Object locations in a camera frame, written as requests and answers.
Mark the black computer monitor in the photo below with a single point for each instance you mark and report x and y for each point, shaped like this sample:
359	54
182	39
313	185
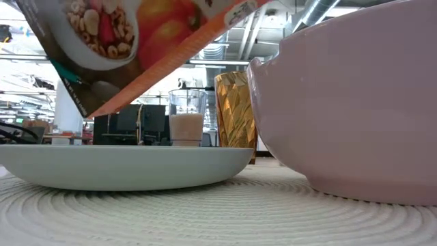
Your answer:
117	126
154	119

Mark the white pillar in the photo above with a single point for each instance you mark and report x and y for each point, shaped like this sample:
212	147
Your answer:
66	116

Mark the silver ventilation duct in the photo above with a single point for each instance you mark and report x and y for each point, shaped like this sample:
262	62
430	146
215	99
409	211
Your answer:
315	13

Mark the white ceramic bowl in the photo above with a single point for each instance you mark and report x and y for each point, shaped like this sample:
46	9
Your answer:
341	119

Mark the clear glass with white rice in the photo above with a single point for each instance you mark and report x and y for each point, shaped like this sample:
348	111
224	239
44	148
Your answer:
187	130

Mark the brown cardboard box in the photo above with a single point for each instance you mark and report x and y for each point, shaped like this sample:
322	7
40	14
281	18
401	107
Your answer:
35	127

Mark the orange cereal box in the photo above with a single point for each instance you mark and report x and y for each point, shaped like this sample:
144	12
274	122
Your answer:
164	34

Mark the pale blue-grey plate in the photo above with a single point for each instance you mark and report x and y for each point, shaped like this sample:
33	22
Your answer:
119	167

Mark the amber faceted plastic cup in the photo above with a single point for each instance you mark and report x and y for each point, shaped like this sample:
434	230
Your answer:
235	112

